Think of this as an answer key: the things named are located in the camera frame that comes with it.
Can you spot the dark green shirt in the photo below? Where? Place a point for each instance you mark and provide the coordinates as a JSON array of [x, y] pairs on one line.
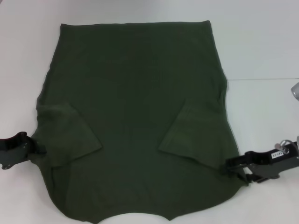
[[135, 121]]

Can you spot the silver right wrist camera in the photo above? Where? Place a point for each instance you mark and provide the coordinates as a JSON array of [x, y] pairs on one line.
[[295, 92]]

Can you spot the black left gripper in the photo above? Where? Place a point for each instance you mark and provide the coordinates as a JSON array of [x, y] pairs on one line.
[[16, 150]]

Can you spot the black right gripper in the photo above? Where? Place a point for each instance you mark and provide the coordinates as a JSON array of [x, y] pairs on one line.
[[271, 163]]

